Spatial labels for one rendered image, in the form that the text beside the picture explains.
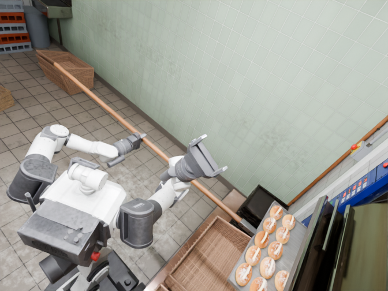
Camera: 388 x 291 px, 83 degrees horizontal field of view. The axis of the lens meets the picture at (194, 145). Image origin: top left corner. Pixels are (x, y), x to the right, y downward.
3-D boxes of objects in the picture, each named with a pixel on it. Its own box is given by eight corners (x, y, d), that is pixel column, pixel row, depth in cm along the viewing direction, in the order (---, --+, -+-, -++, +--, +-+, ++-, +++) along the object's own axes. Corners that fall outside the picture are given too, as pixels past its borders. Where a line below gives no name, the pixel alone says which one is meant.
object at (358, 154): (361, 156, 151) (373, 146, 144) (359, 163, 144) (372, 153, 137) (350, 149, 153) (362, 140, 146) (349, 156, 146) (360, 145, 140)
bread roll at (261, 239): (261, 253, 105) (267, 249, 102) (250, 243, 108) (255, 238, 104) (269, 238, 112) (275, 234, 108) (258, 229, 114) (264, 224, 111)
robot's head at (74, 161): (86, 189, 72) (93, 168, 71) (62, 180, 72) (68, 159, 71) (95, 183, 79) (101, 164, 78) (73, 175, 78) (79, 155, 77)
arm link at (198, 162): (205, 183, 63) (188, 190, 73) (226, 168, 69) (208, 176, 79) (181, 148, 64) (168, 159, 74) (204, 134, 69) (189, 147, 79)
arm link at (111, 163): (113, 145, 129) (95, 153, 121) (119, 139, 121) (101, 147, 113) (123, 161, 130) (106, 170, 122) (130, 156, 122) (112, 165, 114)
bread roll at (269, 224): (270, 238, 113) (275, 233, 109) (259, 229, 114) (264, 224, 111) (276, 224, 120) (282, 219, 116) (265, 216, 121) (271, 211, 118)
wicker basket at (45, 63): (64, 90, 305) (61, 72, 287) (38, 71, 318) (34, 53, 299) (93, 81, 339) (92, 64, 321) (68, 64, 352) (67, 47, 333)
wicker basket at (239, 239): (261, 268, 162) (281, 256, 143) (221, 348, 124) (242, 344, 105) (211, 222, 176) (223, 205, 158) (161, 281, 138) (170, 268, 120)
